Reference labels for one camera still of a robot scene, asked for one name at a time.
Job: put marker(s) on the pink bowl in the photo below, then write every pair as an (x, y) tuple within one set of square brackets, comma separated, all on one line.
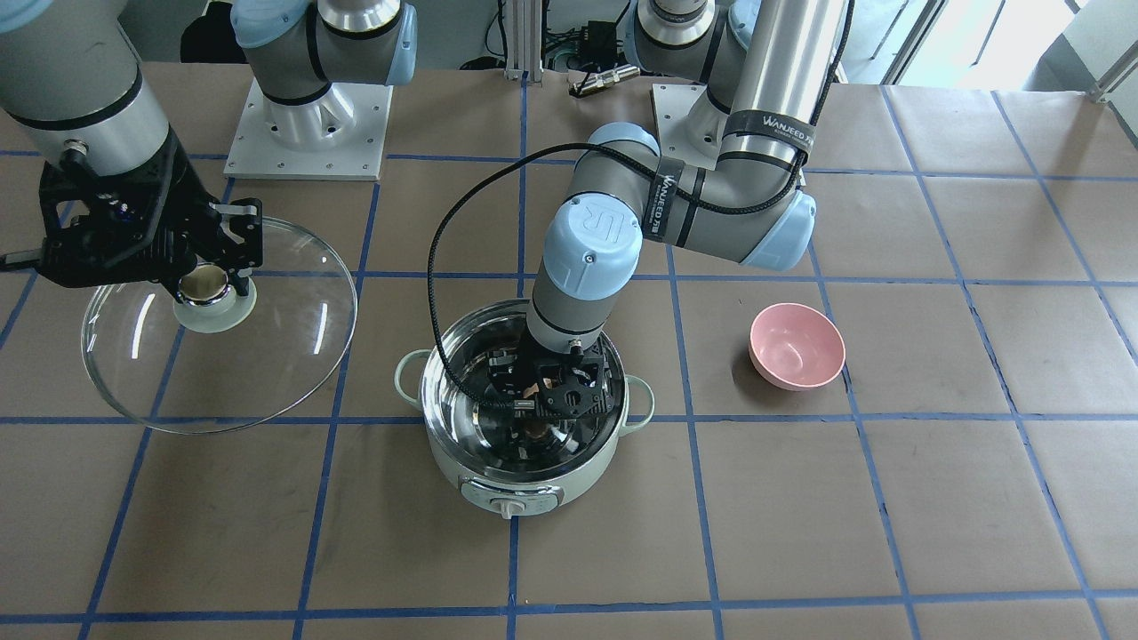
[(796, 347)]

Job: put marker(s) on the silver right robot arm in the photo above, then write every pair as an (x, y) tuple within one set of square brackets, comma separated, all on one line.
[(72, 81)]

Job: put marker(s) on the glass pot lid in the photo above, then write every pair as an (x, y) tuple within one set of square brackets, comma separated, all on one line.
[(219, 361)]

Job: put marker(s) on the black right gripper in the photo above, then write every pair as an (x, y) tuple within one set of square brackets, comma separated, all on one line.
[(175, 203)]

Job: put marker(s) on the pale green electric pot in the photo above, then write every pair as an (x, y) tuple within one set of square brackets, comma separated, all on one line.
[(480, 449)]

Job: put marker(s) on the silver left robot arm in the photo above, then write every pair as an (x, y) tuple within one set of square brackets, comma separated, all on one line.
[(767, 68)]

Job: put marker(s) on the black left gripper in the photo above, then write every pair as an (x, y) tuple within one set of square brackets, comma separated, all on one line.
[(503, 380)]

